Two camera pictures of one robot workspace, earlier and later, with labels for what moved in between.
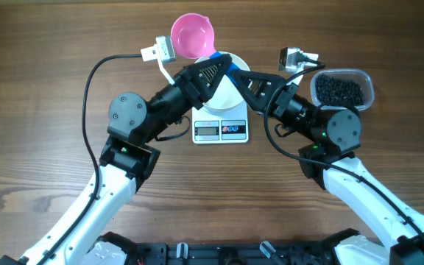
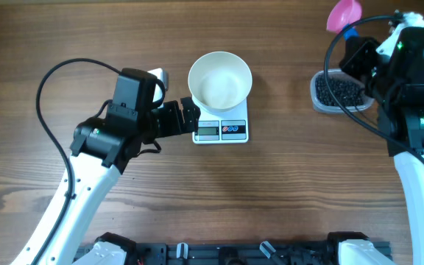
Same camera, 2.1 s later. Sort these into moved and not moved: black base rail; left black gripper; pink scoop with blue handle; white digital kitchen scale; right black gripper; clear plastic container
Moved: right black gripper; pink scoop with blue handle; left black gripper
Not moved: black base rail; clear plastic container; white digital kitchen scale
